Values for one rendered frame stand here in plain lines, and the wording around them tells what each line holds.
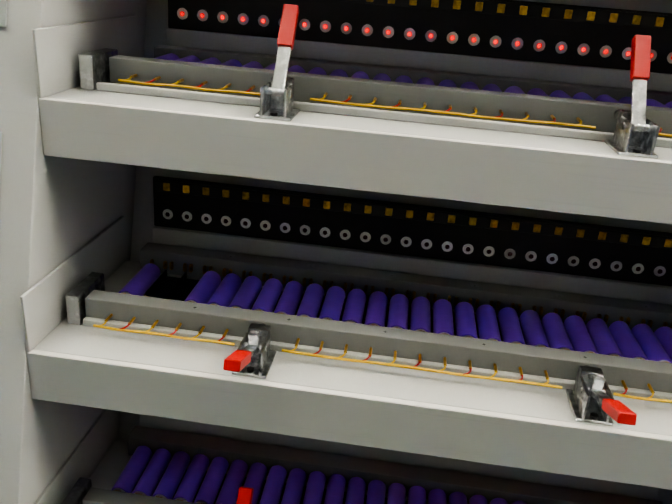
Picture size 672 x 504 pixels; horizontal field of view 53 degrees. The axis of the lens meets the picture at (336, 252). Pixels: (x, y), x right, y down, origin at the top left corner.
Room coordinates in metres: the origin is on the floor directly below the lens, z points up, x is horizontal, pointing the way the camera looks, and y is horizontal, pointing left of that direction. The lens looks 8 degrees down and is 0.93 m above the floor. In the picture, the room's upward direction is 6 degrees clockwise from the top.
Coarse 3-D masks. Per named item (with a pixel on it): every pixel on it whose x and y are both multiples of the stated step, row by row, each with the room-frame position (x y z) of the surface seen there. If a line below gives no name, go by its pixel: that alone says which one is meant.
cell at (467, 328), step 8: (464, 304) 0.62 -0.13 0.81; (456, 312) 0.61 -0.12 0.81; (464, 312) 0.60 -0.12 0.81; (472, 312) 0.61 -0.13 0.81; (456, 320) 0.60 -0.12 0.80; (464, 320) 0.59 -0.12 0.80; (472, 320) 0.59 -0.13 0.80; (456, 328) 0.59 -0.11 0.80; (464, 328) 0.58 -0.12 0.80; (472, 328) 0.58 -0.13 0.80; (464, 336) 0.57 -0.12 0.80; (472, 336) 0.57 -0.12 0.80
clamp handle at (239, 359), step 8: (256, 336) 0.51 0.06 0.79; (248, 344) 0.52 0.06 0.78; (256, 344) 0.52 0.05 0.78; (240, 352) 0.48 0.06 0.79; (248, 352) 0.48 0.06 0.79; (224, 360) 0.45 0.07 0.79; (232, 360) 0.45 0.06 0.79; (240, 360) 0.45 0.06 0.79; (248, 360) 0.47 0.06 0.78; (224, 368) 0.45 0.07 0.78; (232, 368) 0.45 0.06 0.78; (240, 368) 0.45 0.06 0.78
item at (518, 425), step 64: (320, 256) 0.68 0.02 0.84; (384, 256) 0.67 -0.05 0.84; (64, 320) 0.57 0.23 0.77; (64, 384) 0.52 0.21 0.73; (128, 384) 0.52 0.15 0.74; (192, 384) 0.51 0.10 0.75; (256, 384) 0.50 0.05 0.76; (320, 384) 0.51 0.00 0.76; (384, 384) 0.52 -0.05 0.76; (448, 384) 0.52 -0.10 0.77; (512, 384) 0.53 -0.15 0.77; (384, 448) 0.50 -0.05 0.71; (448, 448) 0.50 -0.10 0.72; (512, 448) 0.49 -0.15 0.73; (576, 448) 0.49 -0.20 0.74; (640, 448) 0.48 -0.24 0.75
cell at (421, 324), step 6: (414, 300) 0.63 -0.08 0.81; (420, 300) 0.62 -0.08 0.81; (426, 300) 0.62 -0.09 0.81; (414, 306) 0.61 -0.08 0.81; (420, 306) 0.61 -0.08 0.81; (426, 306) 0.61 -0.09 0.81; (414, 312) 0.60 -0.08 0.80; (420, 312) 0.60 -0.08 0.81; (426, 312) 0.60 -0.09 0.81; (414, 318) 0.59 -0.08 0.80; (420, 318) 0.59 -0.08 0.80; (426, 318) 0.59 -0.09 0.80; (414, 324) 0.58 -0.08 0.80; (420, 324) 0.57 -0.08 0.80; (426, 324) 0.58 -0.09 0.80; (426, 330) 0.57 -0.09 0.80
